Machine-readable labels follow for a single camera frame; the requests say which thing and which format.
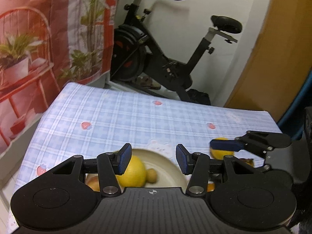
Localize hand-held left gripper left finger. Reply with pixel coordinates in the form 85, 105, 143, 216
49, 143, 133, 198

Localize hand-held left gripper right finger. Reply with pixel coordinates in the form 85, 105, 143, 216
176, 144, 259, 197

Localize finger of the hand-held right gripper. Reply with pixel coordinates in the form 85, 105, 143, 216
210, 131, 274, 159

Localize large yellow lemon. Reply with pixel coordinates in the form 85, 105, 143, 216
116, 155, 147, 188

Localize cream round plate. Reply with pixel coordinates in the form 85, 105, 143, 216
85, 149, 190, 192

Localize red apple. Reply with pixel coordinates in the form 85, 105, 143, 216
86, 176, 100, 192

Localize small yellow fruit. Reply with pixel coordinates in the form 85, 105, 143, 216
146, 168, 158, 183

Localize blue checkered tablecloth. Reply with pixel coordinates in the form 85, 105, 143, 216
7, 82, 283, 232

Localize black bag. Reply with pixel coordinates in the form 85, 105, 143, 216
187, 89, 211, 106

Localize blue curtain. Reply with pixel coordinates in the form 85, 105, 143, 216
278, 69, 312, 141

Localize brown sandals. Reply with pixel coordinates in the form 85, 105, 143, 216
136, 76, 162, 90

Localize black exercise bike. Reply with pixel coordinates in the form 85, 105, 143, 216
111, 0, 243, 103

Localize wooden door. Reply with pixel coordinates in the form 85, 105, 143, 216
223, 0, 312, 125

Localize printed pink backdrop cloth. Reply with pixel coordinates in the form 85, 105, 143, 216
0, 0, 120, 154

